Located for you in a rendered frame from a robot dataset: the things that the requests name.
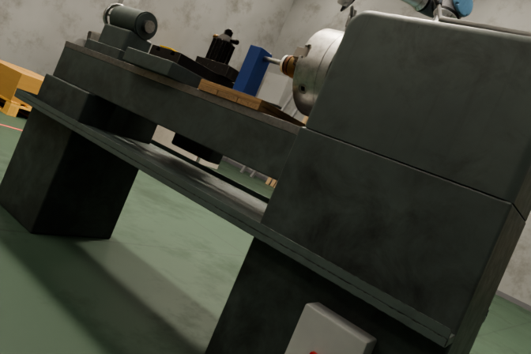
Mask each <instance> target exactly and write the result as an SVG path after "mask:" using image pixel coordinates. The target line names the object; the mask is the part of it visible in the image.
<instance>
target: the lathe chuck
mask: <svg viewBox="0 0 531 354"><path fill-rule="evenodd" d="M344 33H345V32H342V31H338V30H334V29H330V28H326V29H323V30H321V31H319V32H317V33H315V34H314V35H313V36H312V37H311V38H310V39H309V40H308V41H307V43H306V45H305V46H306V47H309V46H311V47H312V48H311V50H310V52H309V54H308V56H307V57H305V58H303V56H302V55H300V56H299V58H298V60H297V63H296V68H295V71H294V75H293V81H292V94H293V99H294V102H295V105H296V107H297V109H298V111H299V112H300V113H301V114H303V115H306V116H307V117H309V115H310V113H311V110H312V108H313V106H314V84H315V80H316V77H317V73H318V68H319V67H320V64H321V62H322V59H323V57H324V55H325V53H326V52H327V50H328V49H329V48H330V46H331V45H332V43H333V42H334V41H335V40H336V39H337V38H339V37H340V36H342V35H344ZM301 84H305V85H306V87H307V92H306V93H301V91H300V90H299V85H301Z"/></svg>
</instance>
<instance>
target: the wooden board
mask: <svg viewBox="0 0 531 354"><path fill-rule="evenodd" d="M198 89H200V90H202V91H204V92H208V93H211V94H213V95H215V96H219V97H221V98H224V99H226V100H230V101H232V102H234V103H237V104H241V105H243V106H245V107H249V108H251V109H254V110H256V111H260V112H262V113H265V114H267V115H271V116H273V117H275V118H278V119H281V120H284V121H286V122H290V123H292V124H295V125H297V126H305V125H306V124H304V123H302V122H300V121H299V120H297V119H295V118H293V117H292V116H290V115H288V114H286V113H285V112H283V111H281V110H280V109H278V108H276V107H274V106H273V105H271V104H269V103H267V102H265V101H264V100H262V99H259V98H257V97H254V96H250V95H247V94H245V93H243V92H239V91H236V90H234V89H231V88H227V87H224V86H223V85H218V84H216V83H213V82H211V81H207V80H204V79H201V81H200V84H199V86H198Z"/></svg>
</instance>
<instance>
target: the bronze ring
mask: <svg viewBox="0 0 531 354"><path fill-rule="evenodd" d="M293 61H294V58H293V56H292V55H288V56H287V57H286V58H285V59H284V61H283V63H282V72H283V73H284V74H285V75H287V76H289V77H291V78H293V75H294V71H295V67H294V66H293V65H292V64H293Z"/></svg>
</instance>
